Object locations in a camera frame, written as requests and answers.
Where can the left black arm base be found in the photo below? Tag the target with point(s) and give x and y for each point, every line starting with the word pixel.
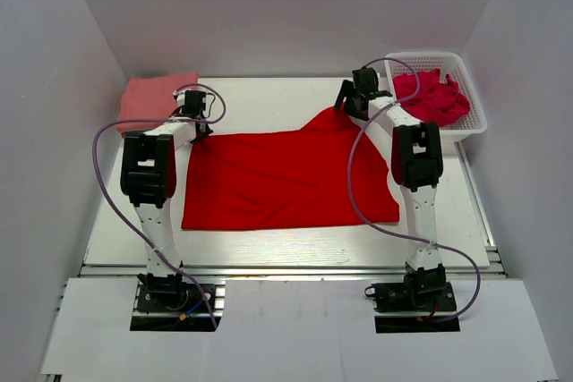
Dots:
pixel 171 304

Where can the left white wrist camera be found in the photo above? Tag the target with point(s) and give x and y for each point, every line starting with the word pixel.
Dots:
pixel 180 97

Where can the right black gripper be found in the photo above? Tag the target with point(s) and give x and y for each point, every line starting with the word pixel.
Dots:
pixel 350 110

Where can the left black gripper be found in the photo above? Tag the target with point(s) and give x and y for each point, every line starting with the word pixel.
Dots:
pixel 208 131

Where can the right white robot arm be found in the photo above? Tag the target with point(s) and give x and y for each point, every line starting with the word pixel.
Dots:
pixel 416 166

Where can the aluminium table rail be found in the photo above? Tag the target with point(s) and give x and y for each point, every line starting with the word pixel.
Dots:
pixel 273 273

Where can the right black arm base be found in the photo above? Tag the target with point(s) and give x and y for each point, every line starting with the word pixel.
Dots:
pixel 422 303

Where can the folded pink t shirt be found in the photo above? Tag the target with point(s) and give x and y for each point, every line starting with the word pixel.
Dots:
pixel 151 98

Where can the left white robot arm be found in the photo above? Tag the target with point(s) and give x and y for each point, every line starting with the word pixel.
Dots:
pixel 148 177

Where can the white plastic basket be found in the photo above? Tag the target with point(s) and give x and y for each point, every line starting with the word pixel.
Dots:
pixel 450 65

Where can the crumpled magenta t shirt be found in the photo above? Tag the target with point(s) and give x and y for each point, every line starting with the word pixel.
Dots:
pixel 437 101

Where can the red t shirt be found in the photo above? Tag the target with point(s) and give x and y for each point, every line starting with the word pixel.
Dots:
pixel 287 180

